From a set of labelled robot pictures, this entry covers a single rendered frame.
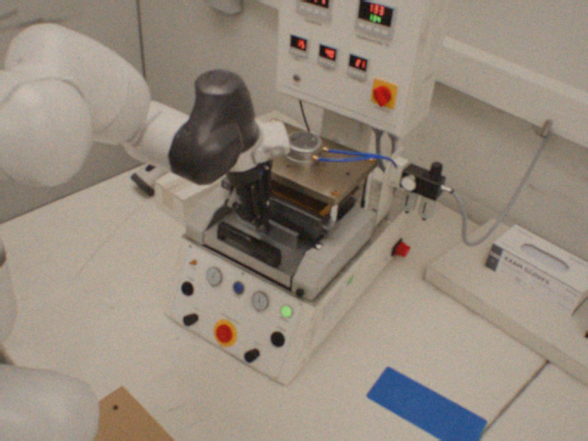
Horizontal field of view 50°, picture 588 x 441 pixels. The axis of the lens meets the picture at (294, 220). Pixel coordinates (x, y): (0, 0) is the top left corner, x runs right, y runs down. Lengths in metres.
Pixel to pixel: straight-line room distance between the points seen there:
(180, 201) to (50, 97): 1.06
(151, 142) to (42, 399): 0.44
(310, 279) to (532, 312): 0.57
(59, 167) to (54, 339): 0.88
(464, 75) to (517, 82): 0.14
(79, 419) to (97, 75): 0.37
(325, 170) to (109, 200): 0.73
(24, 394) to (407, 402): 0.83
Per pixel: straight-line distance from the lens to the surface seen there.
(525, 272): 1.59
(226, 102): 0.99
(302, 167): 1.30
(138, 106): 0.80
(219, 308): 1.38
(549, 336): 1.54
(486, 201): 1.83
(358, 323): 1.49
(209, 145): 0.97
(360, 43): 1.33
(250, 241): 1.27
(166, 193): 1.71
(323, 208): 1.28
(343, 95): 1.39
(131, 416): 1.19
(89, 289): 1.57
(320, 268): 1.24
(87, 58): 0.74
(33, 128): 0.62
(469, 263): 1.64
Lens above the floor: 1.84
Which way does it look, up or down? 39 degrees down
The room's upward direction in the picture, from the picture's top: 5 degrees clockwise
